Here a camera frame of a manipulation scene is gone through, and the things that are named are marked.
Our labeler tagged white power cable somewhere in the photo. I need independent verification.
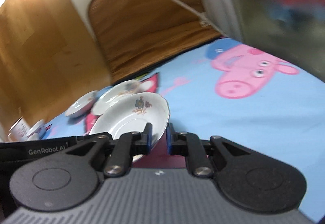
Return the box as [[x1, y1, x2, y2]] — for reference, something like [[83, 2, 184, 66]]
[[141, 0, 212, 27]]

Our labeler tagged brown seat cushion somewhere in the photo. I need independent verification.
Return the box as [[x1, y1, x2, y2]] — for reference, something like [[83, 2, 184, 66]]
[[88, 0, 224, 82]]

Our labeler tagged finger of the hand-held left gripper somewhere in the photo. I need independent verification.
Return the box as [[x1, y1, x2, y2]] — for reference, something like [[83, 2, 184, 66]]
[[0, 136, 78, 164]]

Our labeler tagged wood pattern wall sheet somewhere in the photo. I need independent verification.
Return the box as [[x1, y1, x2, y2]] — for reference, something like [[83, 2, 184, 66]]
[[0, 0, 113, 138]]

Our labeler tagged white floral plate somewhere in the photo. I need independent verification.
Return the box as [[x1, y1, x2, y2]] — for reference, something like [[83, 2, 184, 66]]
[[89, 92, 170, 164], [91, 80, 143, 116], [65, 90, 99, 118]]

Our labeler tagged white bowl red flower band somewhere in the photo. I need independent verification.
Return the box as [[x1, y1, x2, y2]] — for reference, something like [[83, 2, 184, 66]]
[[27, 120, 48, 139], [8, 117, 29, 142]]

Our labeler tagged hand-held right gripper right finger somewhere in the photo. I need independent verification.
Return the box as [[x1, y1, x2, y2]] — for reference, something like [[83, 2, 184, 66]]
[[166, 123, 252, 179]]

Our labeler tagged frosted glass sliding door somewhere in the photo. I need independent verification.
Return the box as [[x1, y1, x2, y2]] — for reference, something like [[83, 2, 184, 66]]
[[189, 0, 325, 81]]

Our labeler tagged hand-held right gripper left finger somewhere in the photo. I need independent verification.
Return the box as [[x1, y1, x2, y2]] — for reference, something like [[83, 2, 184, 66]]
[[65, 123, 153, 178]]

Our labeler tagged printed cartoon pig blanket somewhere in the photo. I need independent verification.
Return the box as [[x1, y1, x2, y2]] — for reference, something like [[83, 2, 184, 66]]
[[44, 36, 325, 222]]

